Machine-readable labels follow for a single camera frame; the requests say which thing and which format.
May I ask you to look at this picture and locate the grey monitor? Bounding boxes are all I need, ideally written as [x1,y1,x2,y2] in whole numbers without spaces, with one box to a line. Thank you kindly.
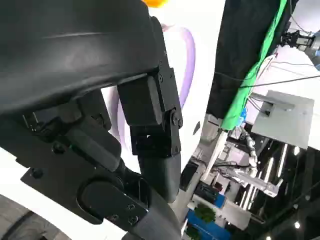
[250,89,315,150]

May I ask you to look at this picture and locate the orange and white toy bread roll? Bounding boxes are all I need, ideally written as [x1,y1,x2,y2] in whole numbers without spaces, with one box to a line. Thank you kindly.
[141,0,171,9]

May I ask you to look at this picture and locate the green cloth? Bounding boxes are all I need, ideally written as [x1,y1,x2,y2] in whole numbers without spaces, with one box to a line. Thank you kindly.
[221,0,289,132]

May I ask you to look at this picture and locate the blue box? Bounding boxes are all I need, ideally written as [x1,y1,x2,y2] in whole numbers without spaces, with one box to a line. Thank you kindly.
[186,192,232,240]

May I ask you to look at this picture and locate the black workshop cable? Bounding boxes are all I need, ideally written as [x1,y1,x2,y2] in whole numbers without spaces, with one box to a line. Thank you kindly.
[214,71,320,88]

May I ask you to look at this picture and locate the black workshop gripper machine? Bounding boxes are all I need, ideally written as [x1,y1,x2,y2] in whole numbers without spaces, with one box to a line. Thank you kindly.
[279,29,316,52]

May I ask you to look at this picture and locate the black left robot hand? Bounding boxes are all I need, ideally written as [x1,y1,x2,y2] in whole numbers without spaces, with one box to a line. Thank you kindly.
[0,0,184,240]

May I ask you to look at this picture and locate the green plant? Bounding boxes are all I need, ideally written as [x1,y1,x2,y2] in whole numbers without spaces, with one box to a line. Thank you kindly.
[194,202,216,224]

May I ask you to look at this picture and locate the lilac plate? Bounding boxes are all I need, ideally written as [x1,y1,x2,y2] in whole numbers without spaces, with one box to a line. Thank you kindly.
[109,22,196,153]

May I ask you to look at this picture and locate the black backdrop curtain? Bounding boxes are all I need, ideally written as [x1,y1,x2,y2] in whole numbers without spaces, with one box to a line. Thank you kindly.
[206,0,301,126]

